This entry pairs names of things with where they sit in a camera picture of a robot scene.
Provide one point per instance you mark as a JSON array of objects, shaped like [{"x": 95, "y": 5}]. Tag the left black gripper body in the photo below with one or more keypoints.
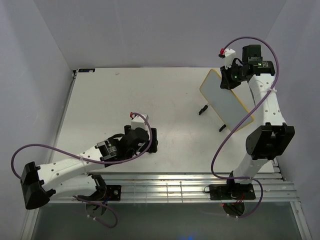
[{"x": 130, "y": 155}]

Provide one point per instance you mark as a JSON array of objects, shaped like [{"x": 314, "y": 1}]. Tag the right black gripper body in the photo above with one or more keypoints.
[{"x": 235, "y": 75}]

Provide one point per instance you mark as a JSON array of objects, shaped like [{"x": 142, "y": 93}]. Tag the yellow framed small whiteboard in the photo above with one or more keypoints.
[{"x": 231, "y": 106}]

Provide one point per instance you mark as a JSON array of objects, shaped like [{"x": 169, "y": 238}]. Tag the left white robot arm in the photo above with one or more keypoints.
[{"x": 73, "y": 176}]

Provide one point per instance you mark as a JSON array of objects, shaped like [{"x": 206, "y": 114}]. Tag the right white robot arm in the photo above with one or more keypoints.
[{"x": 272, "y": 135}]

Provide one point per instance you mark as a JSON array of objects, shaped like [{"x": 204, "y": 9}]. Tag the left blue corner label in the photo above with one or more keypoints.
[{"x": 86, "y": 70}]

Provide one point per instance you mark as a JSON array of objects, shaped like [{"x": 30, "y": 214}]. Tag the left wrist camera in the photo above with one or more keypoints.
[{"x": 137, "y": 122}]

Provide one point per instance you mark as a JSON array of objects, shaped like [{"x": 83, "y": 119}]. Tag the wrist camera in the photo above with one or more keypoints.
[
  {"x": 137, "y": 122},
  {"x": 228, "y": 55}
]

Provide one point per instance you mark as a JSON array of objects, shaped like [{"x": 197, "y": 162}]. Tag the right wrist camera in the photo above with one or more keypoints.
[{"x": 228, "y": 55}]

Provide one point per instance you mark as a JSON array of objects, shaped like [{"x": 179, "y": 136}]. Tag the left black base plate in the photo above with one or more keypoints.
[{"x": 107, "y": 193}]

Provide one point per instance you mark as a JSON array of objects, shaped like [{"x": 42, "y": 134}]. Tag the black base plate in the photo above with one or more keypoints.
[
  {"x": 107, "y": 193},
  {"x": 228, "y": 192}
]

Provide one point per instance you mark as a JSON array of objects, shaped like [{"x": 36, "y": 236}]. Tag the aluminium frame rails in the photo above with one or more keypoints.
[{"x": 192, "y": 153}]

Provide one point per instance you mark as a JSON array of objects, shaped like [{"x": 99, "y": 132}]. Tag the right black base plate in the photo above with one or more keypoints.
[{"x": 228, "y": 192}]

